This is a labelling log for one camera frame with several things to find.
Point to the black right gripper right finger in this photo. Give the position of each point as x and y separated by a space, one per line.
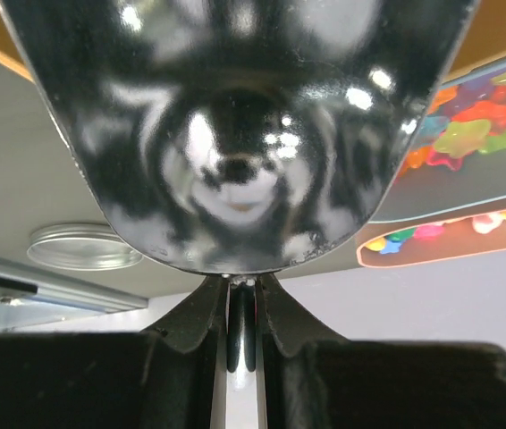
391 384

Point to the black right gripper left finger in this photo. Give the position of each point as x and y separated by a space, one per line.
101 380

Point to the silver metal scoop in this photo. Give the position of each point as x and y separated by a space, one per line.
237 139

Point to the pink candy tray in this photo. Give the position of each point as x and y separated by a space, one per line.
463 232

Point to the light blue candy tray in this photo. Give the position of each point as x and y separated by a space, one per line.
459 156

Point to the orange candy tray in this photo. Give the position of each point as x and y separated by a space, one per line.
484 43

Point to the aluminium front frame rail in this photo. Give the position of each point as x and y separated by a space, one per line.
30 296

